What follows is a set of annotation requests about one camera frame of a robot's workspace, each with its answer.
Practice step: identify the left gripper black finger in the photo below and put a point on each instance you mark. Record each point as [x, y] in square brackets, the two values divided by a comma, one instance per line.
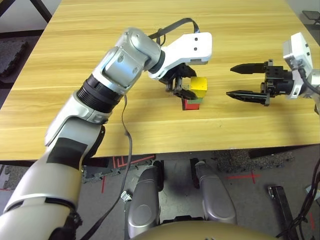
[186, 94]
[191, 72]

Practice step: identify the grey puzzle floor mat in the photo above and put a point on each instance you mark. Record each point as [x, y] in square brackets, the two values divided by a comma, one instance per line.
[12, 175]

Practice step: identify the yellow wooden block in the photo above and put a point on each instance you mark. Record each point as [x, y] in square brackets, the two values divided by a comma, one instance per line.
[200, 85]

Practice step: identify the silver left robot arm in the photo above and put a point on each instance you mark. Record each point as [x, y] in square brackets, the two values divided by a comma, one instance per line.
[120, 62]

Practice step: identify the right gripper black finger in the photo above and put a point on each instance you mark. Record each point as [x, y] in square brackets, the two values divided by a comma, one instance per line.
[250, 68]
[250, 96]

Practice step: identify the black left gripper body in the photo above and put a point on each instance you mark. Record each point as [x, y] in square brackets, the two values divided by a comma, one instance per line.
[175, 80]

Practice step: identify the black diagonal metal leg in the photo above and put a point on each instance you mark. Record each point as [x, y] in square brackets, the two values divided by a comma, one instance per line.
[42, 10]
[6, 6]

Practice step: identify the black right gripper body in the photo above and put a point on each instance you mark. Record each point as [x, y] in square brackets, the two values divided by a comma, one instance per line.
[278, 80]

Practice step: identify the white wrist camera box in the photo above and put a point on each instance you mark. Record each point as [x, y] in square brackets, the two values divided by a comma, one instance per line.
[192, 47]
[298, 47]

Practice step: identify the silver robot leg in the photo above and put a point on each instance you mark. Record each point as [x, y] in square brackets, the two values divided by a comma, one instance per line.
[217, 197]
[145, 200]

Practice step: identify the small silver metal bracket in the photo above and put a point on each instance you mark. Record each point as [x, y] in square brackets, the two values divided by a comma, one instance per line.
[126, 195]

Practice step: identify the silver left robot leg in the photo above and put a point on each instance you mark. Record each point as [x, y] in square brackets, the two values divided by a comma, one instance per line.
[145, 200]

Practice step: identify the silver right robot leg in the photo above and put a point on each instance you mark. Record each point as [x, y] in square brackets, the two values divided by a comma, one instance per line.
[217, 197]

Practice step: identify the black metal floor stand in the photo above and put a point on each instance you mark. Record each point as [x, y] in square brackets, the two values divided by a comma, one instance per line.
[281, 198]

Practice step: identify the dark puzzle mat piece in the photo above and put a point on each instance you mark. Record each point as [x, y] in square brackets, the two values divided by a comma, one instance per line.
[95, 175]

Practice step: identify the dark foam floor mat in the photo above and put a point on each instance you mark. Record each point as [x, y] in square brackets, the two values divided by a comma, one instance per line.
[11, 57]

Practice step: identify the red tape strip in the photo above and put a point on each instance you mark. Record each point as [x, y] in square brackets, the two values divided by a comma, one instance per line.
[103, 185]

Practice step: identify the red wooden block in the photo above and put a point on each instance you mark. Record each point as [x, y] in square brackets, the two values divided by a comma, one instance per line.
[192, 106]

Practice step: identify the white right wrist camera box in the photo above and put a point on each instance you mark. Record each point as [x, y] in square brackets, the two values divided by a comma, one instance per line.
[298, 47]

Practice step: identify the speckled dark foam mat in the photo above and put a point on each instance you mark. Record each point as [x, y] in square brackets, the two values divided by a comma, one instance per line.
[237, 160]

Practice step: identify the green wooden block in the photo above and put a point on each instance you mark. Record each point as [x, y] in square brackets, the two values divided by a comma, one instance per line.
[198, 100]

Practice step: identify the red tape cross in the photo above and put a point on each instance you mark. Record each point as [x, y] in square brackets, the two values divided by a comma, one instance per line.
[253, 176]

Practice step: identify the black robot pelvis block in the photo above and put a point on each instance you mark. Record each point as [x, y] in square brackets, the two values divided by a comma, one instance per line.
[183, 219]

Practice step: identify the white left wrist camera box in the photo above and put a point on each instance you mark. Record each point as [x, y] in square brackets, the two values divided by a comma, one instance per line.
[192, 47]

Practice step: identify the tan robot torso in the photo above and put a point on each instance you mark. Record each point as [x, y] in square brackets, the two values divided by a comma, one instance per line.
[200, 233]

